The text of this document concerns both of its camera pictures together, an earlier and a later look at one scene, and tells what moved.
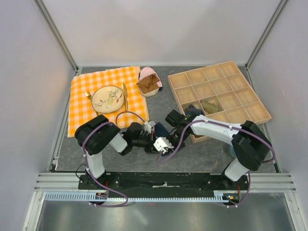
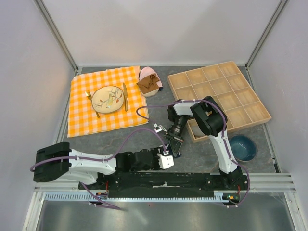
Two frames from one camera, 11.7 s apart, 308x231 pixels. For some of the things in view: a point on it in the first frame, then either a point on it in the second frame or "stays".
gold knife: [125, 95] stays
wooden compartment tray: [219, 91] stays
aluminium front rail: [257, 182] stays
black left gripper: [150, 147] → [155, 150]
